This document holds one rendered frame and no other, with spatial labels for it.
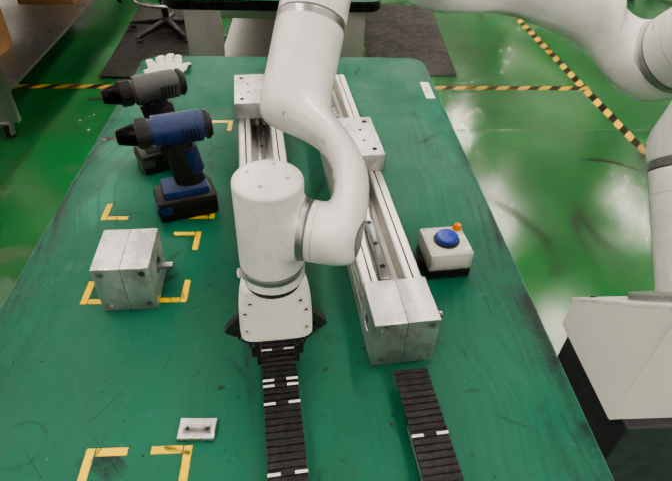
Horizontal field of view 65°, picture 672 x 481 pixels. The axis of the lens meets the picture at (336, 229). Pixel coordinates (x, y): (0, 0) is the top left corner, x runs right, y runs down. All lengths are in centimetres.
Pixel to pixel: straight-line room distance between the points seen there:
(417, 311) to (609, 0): 50
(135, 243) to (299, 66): 44
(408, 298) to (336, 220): 26
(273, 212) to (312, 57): 20
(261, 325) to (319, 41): 38
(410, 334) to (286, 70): 42
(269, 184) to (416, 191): 65
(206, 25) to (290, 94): 196
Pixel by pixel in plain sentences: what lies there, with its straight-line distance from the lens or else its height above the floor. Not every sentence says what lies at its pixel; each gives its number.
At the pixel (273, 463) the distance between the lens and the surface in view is 73.
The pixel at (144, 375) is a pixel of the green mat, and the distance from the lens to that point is 88.
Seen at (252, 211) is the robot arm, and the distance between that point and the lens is 60.
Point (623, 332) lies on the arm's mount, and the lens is 84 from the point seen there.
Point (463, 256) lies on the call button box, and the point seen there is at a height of 83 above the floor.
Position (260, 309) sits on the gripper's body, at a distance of 72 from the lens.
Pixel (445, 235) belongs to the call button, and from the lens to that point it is 98.
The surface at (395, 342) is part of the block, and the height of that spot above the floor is 83.
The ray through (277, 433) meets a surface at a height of 81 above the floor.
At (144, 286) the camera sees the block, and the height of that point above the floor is 83.
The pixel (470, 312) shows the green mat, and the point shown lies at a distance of 96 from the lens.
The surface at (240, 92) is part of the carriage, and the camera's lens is 132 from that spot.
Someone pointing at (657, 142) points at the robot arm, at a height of 110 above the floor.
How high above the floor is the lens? 147
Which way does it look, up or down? 40 degrees down
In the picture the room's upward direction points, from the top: 2 degrees clockwise
